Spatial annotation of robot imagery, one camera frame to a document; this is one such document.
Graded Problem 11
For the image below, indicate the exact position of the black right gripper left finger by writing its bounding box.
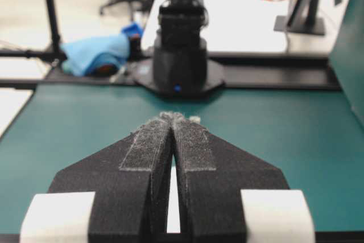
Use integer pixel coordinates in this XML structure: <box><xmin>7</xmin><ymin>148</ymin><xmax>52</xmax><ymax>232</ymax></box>
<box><xmin>19</xmin><ymin>118</ymin><xmax>171</xmax><ymax>242</ymax></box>

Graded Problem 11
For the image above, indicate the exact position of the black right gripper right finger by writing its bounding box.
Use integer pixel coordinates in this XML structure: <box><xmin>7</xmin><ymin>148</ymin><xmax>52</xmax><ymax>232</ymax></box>
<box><xmin>171</xmin><ymin>116</ymin><xmax>315</xmax><ymax>242</ymax></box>

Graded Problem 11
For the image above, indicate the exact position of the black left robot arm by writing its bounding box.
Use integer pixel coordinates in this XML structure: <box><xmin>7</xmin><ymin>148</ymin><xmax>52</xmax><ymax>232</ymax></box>
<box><xmin>133</xmin><ymin>0</ymin><xmax>224</xmax><ymax>98</ymax></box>

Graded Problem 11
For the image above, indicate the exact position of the blue cloth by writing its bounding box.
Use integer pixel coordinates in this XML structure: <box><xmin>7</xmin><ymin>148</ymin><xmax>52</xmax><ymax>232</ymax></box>
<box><xmin>60</xmin><ymin>33</ymin><xmax>130</xmax><ymax>77</ymax></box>

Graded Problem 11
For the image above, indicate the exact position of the black monitor on stand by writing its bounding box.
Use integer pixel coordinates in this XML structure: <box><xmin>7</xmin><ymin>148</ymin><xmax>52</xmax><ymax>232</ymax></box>
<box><xmin>274</xmin><ymin>0</ymin><xmax>325</xmax><ymax>36</ymax></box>

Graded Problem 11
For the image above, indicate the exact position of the black metal frame pole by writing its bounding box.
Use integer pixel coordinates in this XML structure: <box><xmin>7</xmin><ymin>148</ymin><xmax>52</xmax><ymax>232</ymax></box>
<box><xmin>1</xmin><ymin>0</ymin><xmax>66</xmax><ymax>63</ymax></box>

